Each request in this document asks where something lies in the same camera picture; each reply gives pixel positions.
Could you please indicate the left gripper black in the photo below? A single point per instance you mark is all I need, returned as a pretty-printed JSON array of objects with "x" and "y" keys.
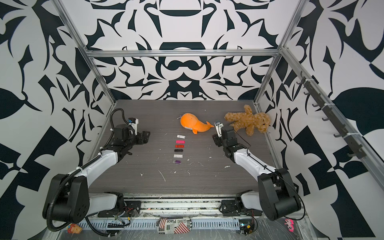
[{"x": 143, "y": 137}]

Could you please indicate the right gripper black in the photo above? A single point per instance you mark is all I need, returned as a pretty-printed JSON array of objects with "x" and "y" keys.
[{"x": 216, "y": 139}]

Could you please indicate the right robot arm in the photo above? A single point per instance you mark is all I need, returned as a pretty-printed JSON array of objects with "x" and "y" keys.
[{"x": 276, "y": 196}]

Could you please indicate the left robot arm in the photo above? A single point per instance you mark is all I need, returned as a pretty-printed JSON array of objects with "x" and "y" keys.
[{"x": 68, "y": 200}]

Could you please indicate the brown teddy bear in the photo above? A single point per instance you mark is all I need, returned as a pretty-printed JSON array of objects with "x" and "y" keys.
[{"x": 249, "y": 121}]

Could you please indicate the orange plush whale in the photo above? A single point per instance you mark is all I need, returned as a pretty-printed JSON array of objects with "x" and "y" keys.
[{"x": 191, "y": 122}]

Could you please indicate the small electronics board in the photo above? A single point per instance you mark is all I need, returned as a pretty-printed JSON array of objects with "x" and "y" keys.
[{"x": 247, "y": 227}]

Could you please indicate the pink toy figure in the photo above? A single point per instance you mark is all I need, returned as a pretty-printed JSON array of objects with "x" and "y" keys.
[{"x": 290, "y": 225}]

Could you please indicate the red yellow toy figure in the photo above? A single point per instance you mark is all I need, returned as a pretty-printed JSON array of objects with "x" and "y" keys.
[{"x": 74, "y": 229}]

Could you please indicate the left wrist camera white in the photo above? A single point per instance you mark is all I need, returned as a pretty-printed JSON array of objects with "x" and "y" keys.
[{"x": 133, "y": 126}]

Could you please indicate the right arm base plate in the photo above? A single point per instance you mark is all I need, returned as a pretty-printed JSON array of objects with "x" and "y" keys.
[{"x": 232, "y": 208}]

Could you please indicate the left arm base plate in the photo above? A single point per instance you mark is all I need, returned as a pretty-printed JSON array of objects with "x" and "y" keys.
[{"x": 129, "y": 209}]

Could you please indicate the black wall hook rack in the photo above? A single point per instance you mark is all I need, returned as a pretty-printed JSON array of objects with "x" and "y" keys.
[{"x": 334, "y": 115}]

